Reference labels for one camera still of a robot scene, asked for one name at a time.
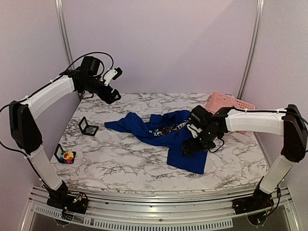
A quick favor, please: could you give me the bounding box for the black box with flower brooch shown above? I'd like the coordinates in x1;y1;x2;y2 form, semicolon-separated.
53;144;77;165

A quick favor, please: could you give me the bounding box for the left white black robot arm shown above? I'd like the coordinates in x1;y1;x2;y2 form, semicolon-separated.
8;52;123;209

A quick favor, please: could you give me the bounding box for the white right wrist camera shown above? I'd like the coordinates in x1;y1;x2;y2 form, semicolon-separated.
186;124;201;138

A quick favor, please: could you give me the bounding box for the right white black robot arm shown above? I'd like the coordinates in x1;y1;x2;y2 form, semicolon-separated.
182;104;308;210

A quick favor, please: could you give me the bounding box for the black box with silver brooch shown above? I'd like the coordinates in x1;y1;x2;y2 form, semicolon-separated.
78;116;99;136

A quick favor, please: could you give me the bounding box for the blue printed t-shirt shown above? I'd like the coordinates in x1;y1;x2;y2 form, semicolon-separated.
104;110;207;174

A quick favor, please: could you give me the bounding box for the aluminium corner post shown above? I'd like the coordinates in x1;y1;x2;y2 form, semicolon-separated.
54;0;75;69
237;0;265;100

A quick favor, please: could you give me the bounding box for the right aluminium corner post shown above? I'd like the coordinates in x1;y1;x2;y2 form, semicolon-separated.
237;0;265;100

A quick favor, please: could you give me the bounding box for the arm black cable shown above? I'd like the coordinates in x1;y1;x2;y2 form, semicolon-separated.
0;101;27;157
208;134;224;154

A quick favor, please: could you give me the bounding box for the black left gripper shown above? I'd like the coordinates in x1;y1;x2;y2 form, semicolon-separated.
81;77;122;104

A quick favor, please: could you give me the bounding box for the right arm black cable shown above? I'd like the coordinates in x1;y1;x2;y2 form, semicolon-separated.
208;134;224;154

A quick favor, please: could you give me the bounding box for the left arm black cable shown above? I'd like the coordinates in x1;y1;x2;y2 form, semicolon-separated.
0;101;27;157

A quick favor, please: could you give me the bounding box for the aluminium front rail frame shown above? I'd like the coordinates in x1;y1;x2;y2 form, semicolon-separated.
20;186;301;231

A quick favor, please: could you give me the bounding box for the left aluminium corner post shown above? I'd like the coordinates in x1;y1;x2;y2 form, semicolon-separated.
54;0;75;69

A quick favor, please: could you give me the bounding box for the silver round brooch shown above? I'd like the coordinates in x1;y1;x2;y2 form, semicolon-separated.
87;127;95;133

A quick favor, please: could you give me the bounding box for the pink perforated plastic basket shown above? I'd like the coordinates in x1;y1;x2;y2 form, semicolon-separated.
204;91;256;135

